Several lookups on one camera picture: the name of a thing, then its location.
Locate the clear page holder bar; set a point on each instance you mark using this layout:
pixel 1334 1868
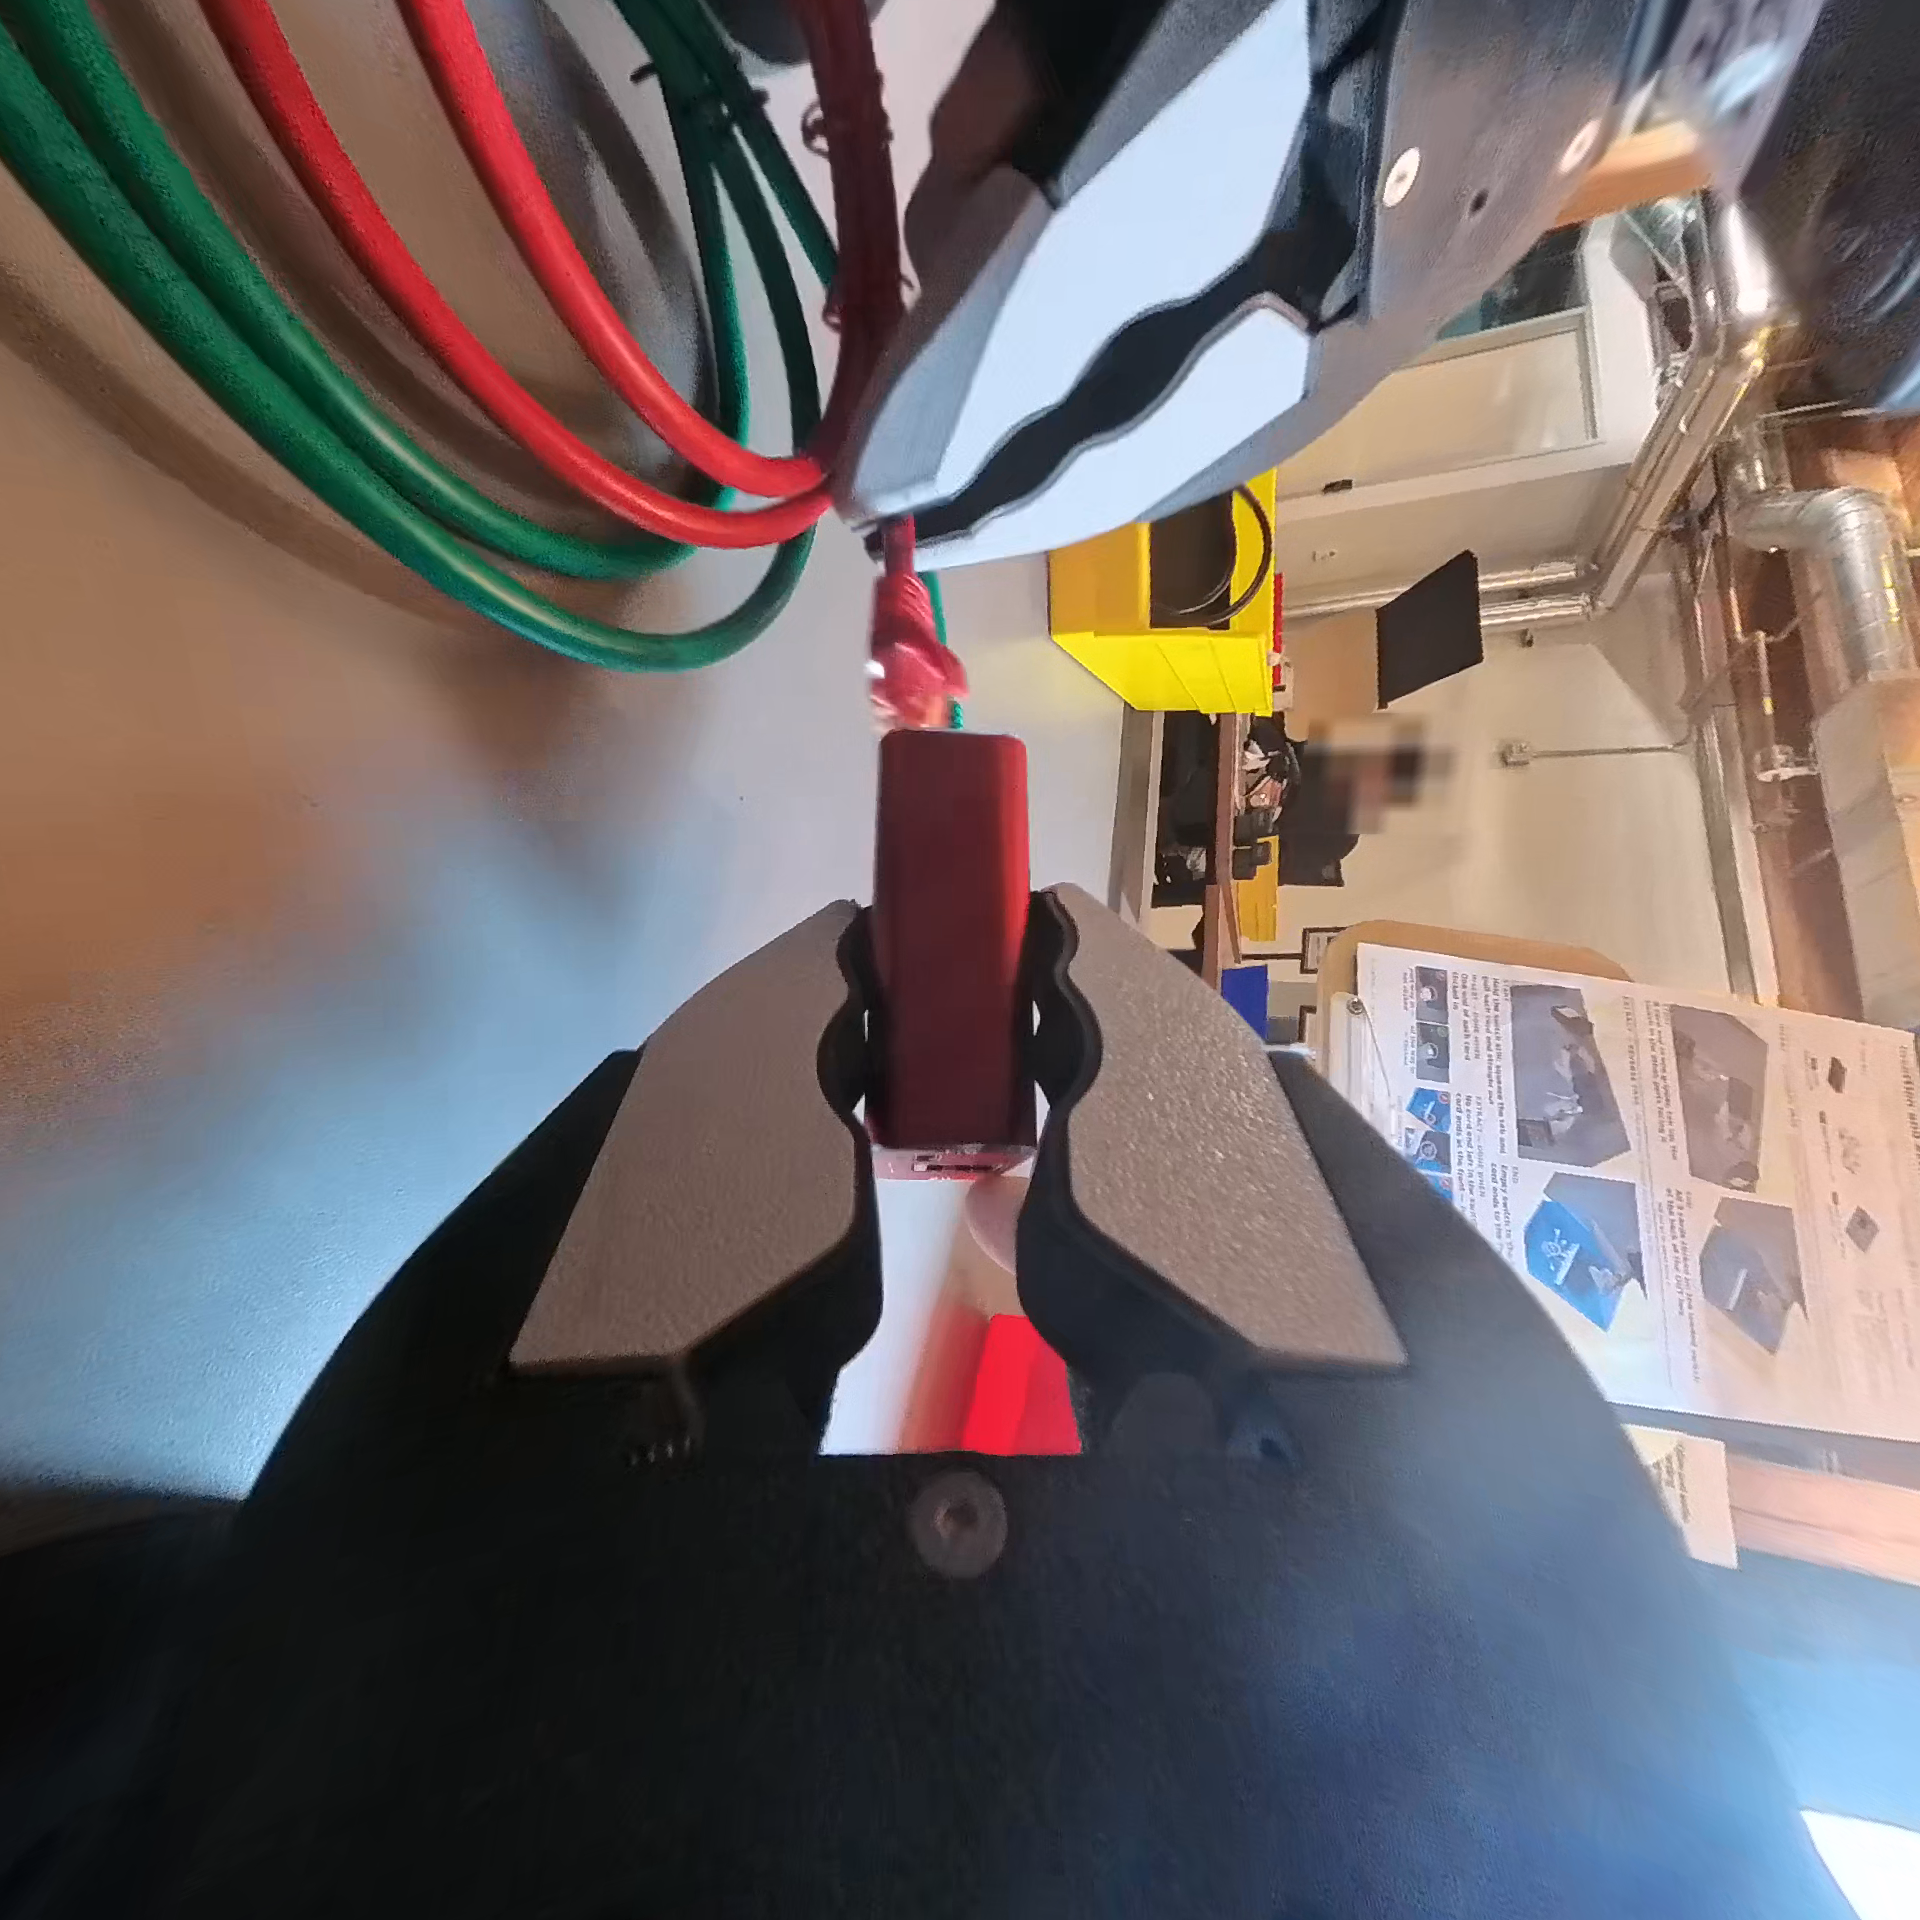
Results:
pixel 1358 1050

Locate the silver ventilation duct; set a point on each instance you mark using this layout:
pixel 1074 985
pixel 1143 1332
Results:
pixel 1828 555

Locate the grey wall conduit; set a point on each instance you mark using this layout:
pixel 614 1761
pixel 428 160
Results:
pixel 1588 750

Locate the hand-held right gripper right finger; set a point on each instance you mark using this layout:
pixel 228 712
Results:
pixel 1215 1182

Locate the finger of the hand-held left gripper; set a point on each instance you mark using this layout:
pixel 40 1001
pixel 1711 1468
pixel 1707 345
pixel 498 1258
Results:
pixel 1140 194
pixel 1200 421

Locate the wooden work table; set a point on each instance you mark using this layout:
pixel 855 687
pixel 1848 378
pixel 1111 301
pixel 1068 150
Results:
pixel 1223 841

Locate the printed instruction sheet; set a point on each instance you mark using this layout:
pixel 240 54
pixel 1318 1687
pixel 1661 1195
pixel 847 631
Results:
pixel 1648 1201

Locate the red ethernet splitter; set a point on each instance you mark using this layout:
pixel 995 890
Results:
pixel 943 901

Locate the red plastic bin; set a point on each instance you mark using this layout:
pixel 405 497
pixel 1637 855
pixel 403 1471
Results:
pixel 1020 1380

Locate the yellow plastic bin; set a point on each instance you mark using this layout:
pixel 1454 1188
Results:
pixel 1154 660

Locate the wooden beam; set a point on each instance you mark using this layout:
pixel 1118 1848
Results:
pixel 1634 164

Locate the black and tan folding board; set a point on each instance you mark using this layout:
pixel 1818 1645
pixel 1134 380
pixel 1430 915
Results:
pixel 1423 624

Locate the instruction sheet on stand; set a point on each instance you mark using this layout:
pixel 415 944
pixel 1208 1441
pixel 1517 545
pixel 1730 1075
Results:
pixel 1500 941

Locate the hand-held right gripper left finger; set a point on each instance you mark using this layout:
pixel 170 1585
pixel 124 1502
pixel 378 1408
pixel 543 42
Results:
pixel 704 1182

